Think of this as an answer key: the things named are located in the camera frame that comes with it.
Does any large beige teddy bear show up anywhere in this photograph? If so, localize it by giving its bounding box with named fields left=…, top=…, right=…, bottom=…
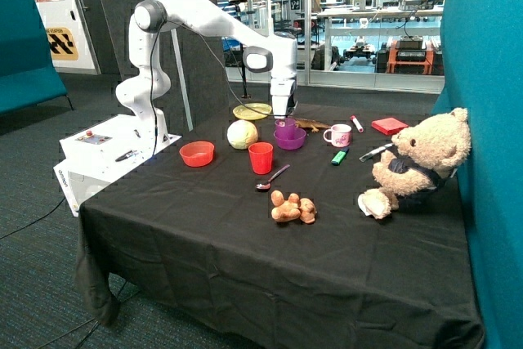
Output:
left=358, top=107, right=472, bottom=219

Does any black tablecloth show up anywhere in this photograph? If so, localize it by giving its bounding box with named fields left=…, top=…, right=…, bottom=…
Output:
left=75, top=109, right=485, bottom=348

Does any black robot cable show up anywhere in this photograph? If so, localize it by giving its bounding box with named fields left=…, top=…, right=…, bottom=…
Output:
left=149, top=20, right=275, bottom=160

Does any purple plastic bowl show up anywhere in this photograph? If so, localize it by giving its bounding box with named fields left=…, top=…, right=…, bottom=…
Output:
left=274, top=128, right=307, bottom=150

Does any black microphone stand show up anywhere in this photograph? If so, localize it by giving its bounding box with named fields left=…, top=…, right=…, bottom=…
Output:
left=236, top=44, right=251, bottom=99

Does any metal spoon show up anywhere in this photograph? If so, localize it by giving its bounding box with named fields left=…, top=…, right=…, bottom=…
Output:
left=255, top=164, right=290, bottom=191

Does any red box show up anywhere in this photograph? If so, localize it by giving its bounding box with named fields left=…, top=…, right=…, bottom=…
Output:
left=371, top=117, right=409, bottom=136

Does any yellow black sign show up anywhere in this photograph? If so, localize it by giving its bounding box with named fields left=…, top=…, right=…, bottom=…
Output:
left=46, top=27, right=78, bottom=61

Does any small brown plush toy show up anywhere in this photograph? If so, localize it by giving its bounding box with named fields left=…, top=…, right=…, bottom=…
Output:
left=270, top=190, right=317, bottom=224

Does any toy cabbage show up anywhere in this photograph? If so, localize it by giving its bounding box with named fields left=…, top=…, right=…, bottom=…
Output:
left=226, top=119, right=258, bottom=150

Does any red whiteboard marker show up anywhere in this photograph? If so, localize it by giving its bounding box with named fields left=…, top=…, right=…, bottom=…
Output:
left=351, top=115, right=364, bottom=133

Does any red plastic bowl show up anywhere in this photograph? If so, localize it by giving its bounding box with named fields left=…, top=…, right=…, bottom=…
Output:
left=179, top=141, right=214, bottom=168

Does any red plastic cup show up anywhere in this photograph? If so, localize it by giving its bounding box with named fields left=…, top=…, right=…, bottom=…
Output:
left=248, top=141, right=274, bottom=175

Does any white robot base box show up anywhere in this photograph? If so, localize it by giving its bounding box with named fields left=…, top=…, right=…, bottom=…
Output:
left=54, top=114, right=180, bottom=216

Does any green highlighter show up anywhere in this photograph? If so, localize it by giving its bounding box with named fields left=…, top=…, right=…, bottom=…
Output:
left=331, top=146, right=350, bottom=166

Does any toy lizard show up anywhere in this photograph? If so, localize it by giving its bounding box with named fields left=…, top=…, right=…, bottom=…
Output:
left=294, top=118, right=331, bottom=133

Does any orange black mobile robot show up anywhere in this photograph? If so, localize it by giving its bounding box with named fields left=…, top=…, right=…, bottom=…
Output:
left=385, top=36, right=444, bottom=76

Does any metal knife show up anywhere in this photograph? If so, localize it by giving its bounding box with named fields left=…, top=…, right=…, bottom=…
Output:
left=359, top=143, right=394, bottom=162

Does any yellow-green plastic plate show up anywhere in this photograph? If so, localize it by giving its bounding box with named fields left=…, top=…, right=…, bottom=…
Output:
left=232, top=103, right=272, bottom=121

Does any teal partition panel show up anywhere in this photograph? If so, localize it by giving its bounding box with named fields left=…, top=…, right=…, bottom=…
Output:
left=435, top=0, right=522, bottom=348

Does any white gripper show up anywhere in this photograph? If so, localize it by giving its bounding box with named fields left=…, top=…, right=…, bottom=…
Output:
left=270, top=78, right=297, bottom=124

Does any purple plastic cup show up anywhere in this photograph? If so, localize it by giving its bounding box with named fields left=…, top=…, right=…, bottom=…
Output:
left=275, top=118, right=296, bottom=140

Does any teal sofa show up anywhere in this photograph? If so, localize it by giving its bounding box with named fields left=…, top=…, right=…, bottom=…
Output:
left=1, top=0, right=68, bottom=114

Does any pink white mug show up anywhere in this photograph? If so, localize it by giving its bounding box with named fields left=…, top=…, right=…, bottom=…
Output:
left=323, top=124, right=352, bottom=148

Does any black pen on base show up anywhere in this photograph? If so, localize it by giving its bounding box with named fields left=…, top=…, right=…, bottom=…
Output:
left=115, top=150, right=139, bottom=163

